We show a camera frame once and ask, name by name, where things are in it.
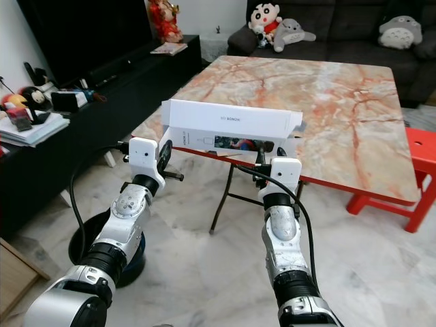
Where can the white long product box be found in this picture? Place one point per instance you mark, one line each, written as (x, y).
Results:
(231, 119)

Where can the black round rubbish bin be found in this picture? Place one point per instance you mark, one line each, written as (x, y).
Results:
(85, 238)

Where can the black low tv console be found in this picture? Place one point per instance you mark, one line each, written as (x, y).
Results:
(109, 116)

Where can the marble pattern folding table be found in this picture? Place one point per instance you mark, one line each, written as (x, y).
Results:
(313, 88)

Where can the thin pink booklet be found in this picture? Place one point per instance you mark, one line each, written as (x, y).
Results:
(169, 48)

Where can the black box with white face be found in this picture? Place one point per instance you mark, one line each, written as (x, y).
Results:
(69, 101)

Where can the white lace side table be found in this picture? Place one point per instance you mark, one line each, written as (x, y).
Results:
(213, 46)

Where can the small grey totoro plush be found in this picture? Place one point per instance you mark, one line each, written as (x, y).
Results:
(294, 34)

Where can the white paper stack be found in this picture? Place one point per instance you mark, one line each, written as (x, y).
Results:
(34, 133)

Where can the cartoon boy plush doll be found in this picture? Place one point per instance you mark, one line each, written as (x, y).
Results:
(264, 20)

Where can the red gold figurine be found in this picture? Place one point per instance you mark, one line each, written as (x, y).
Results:
(165, 20)

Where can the black haired doll figurine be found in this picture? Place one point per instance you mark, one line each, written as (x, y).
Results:
(33, 97)

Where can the dark grey fabric sofa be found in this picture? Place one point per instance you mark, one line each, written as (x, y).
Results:
(347, 34)

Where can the black flat television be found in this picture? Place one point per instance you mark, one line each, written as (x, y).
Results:
(82, 30)

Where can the yellow red doll figurine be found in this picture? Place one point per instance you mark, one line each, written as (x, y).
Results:
(13, 103)

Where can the light wooden cabinet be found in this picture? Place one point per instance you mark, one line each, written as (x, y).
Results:
(12, 279)

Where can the round grey totoro cushion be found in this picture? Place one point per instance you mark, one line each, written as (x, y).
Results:
(400, 32)

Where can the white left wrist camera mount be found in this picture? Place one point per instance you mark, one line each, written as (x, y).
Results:
(143, 158)

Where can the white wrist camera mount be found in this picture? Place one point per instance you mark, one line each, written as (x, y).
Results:
(143, 158)
(286, 174)

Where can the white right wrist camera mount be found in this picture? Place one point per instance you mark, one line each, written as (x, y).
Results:
(286, 174)

